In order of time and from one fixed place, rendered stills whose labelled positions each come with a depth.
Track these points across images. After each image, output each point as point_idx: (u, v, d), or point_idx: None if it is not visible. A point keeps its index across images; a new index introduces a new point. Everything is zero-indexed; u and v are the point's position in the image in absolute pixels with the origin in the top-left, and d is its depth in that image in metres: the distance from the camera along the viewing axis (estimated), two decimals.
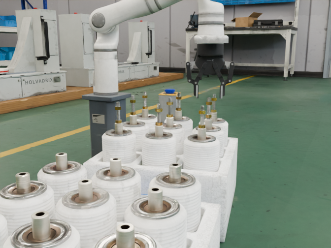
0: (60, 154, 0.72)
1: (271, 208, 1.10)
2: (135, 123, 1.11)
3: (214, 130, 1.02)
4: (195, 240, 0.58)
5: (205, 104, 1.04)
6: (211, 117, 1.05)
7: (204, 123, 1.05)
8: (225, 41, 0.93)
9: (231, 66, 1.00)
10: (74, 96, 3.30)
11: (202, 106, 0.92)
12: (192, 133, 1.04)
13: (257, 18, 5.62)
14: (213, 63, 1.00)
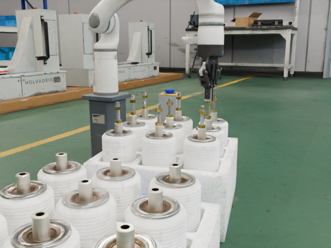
0: (60, 154, 0.72)
1: (271, 208, 1.10)
2: (135, 123, 1.11)
3: (214, 130, 1.02)
4: (195, 240, 0.58)
5: (209, 105, 1.03)
6: (207, 117, 1.05)
7: (204, 123, 1.05)
8: (181, 42, 1.00)
9: (198, 72, 0.98)
10: (74, 96, 3.30)
11: (202, 106, 0.92)
12: (192, 133, 1.04)
13: (257, 18, 5.62)
14: None
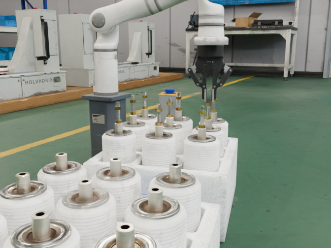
0: (60, 154, 0.72)
1: (271, 208, 1.10)
2: (135, 123, 1.11)
3: (214, 130, 1.02)
4: (195, 240, 0.58)
5: (206, 105, 1.04)
6: (211, 118, 1.04)
7: (204, 123, 1.05)
8: (225, 43, 0.93)
9: (229, 72, 1.00)
10: (74, 96, 3.30)
11: (202, 106, 0.92)
12: (192, 133, 1.04)
13: (257, 18, 5.62)
14: (214, 64, 1.00)
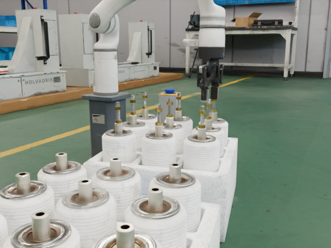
0: (60, 154, 0.72)
1: (271, 208, 1.10)
2: (135, 123, 1.11)
3: (214, 130, 1.02)
4: (195, 240, 0.58)
5: (208, 106, 1.03)
6: (208, 118, 1.06)
7: (204, 123, 1.05)
8: (182, 45, 1.01)
9: (197, 69, 0.98)
10: (74, 96, 3.30)
11: (202, 106, 0.92)
12: (192, 133, 1.04)
13: (257, 18, 5.62)
14: None
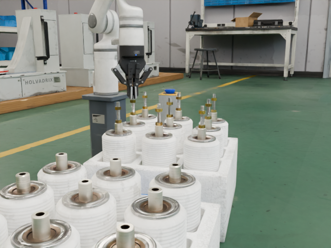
0: (60, 154, 0.72)
1: (271, 208, 1.10)
2: (135, 123, 1.11)
3: (198, 125, 1.08)
4: (195, 240, 0.58)
5: (206, 105, 1.05)
6: (210, 119, 1.04)
7: (211, 123, 1.06)
8: (113, 43, 1.11)
9: None
10: (74, 96, 3.30)
11: (202, 106, 0.92)
12: None
13: (257, 18, 5.62)
14: None
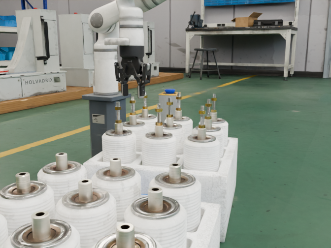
0: (60, 154, 0.72)
1: (271, 208, 1.10)
2: (134, 123, 1.11)
3: (198, 125, 1.08)
4: (195, 240, 0.58)
5: (206, 105, 1.05)
6: (210, 119, 1.04)
7: (211, 123, 1.06)
8: (122, 44, 0.98)
9: (144, 67, 1.03)
10: (74, 96, 3.30)
11: (202, 106, 0.92)
12: None
13: (257, 18, 5.62)
14: (130, 64, 1.06)
